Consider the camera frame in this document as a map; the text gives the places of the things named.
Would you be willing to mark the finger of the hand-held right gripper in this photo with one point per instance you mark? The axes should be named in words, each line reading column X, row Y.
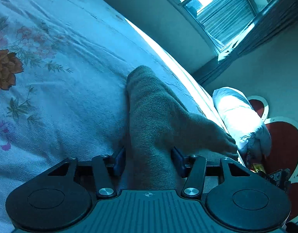
column 277, row 176

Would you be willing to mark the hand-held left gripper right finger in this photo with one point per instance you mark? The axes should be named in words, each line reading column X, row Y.
column 177, row 160

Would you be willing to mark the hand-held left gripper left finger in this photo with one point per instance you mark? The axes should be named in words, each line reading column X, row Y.
column 119, row 160

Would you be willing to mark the colourful small packet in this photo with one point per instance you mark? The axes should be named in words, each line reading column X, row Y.
column 255, row 166

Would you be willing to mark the red and white headboard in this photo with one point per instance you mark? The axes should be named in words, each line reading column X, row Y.
column 285, row 138

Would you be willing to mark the white pillow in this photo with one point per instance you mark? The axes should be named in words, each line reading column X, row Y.
column 238, row 116

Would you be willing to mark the white floral bed sheet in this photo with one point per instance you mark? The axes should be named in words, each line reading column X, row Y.
column 66, row 89

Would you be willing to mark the dark window curtain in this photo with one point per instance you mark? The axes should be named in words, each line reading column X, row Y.
column 255, row 43

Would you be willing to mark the sheer window curtain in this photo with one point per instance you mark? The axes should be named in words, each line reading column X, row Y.
column 226, row 14

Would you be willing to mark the large sliding window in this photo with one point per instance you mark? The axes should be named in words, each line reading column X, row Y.
column 219, row 7

